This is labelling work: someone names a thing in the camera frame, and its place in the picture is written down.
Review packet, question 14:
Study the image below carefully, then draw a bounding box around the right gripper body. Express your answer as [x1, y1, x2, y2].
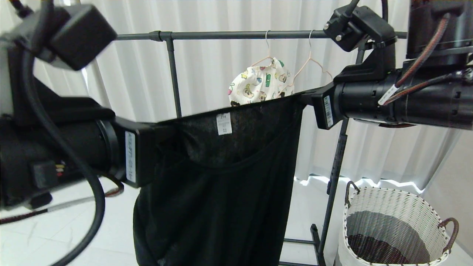
[312, 66, 473, 130]

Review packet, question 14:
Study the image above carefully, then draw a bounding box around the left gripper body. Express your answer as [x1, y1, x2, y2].
[0, 117, 174, 211]

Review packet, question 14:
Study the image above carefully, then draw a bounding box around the pink clothes hanger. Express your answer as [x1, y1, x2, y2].
[277, 30, 333, 99]
[251, 30, 277, 68]

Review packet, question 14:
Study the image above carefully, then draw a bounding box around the black garment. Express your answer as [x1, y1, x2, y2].
[133, 94, 308, 266]

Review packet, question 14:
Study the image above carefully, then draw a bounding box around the cream printed garment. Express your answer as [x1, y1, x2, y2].
[228, 57, 295, 107]

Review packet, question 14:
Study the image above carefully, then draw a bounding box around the white laundry basket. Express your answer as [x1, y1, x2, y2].
[338, 180, 460, 266]

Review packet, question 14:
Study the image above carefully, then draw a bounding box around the black clothes rack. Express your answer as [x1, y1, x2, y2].
[116, 30, 407, 266]

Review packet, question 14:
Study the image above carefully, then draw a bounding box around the white curtain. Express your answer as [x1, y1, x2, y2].
[0, 0, 473, 192]

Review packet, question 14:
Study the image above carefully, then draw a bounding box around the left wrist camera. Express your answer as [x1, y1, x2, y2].
[7, 4, 118, 124]

